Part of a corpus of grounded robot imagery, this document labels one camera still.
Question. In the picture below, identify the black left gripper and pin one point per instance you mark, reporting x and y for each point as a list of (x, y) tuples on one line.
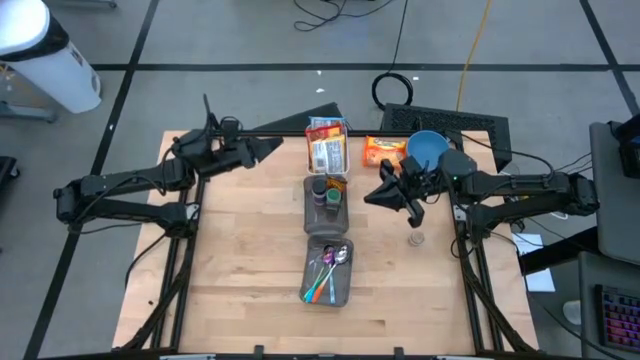
[(235, 152)]

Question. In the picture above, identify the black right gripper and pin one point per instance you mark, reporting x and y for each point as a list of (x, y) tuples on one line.
[(420, 180)]

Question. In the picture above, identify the orange ramen noodle packet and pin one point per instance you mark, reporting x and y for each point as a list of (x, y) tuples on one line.
[(382, 151)]

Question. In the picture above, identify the orange brown seasoning packet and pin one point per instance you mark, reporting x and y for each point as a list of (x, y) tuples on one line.
[(339, 183)]

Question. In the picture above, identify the green lid spice jar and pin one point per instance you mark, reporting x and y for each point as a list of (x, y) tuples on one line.
[(334, 196)]

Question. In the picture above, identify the clear glass spice jar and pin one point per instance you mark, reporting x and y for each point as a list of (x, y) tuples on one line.
[(416, 238)]

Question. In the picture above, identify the red ramen noodle packet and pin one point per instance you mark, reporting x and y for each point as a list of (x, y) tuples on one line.
[(325, 133)]

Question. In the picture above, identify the silver foil snack packet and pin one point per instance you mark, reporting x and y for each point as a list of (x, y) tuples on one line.
[(327, 155)]

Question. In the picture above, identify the purple label spice jar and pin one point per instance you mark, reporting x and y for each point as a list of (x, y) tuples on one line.
[(319, 190)]

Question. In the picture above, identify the blue ramen noodle packet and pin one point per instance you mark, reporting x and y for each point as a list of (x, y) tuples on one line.
[(327, 121)]

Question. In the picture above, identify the grey translucent plastic bin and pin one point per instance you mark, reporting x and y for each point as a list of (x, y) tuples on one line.
[(345, 290), (325, 222)]

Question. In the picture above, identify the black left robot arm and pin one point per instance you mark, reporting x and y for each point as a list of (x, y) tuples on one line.
[(130, 185)]

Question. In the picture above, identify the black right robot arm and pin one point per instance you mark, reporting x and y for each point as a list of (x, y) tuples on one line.
[(520, 192)]

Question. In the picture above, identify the black flat wedge panel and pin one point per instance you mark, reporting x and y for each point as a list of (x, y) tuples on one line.
[(290, 122)]

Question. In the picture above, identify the white plastic bin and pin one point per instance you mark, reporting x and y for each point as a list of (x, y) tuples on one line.
[(307, 167)]

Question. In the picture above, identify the blue bowl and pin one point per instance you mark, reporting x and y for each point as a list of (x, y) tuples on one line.
[(427, 145)]

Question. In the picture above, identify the black perforated case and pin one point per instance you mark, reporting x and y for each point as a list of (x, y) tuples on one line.
[(440, 117)]

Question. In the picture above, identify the white paper sheet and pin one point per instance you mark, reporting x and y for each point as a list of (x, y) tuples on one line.
[(537, 280)]

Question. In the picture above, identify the white trash can black bag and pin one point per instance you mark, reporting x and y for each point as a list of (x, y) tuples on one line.
[(60, 75)]

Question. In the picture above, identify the computer mouse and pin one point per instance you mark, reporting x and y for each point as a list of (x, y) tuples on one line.
[(572, 312)]

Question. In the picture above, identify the grey rounded panel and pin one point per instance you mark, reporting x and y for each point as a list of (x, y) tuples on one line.
[(615, 210)]

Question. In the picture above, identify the black device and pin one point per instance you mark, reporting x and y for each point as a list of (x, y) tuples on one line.
[(627, 150)]

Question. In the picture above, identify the wooden desk grey legs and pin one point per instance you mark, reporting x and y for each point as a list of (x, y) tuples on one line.
[(25, 112)]

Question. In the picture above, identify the dark grey side desk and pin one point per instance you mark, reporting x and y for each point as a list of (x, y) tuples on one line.
[(587, 340)]

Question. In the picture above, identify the black caster base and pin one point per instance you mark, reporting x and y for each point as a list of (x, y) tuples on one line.
[(7, 167)]

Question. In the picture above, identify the backlit keyboard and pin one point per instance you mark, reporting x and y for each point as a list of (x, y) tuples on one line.
[(620, 320)]

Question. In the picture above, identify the black aluminium table frame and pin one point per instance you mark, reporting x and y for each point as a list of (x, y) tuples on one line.
[(290, 134)]

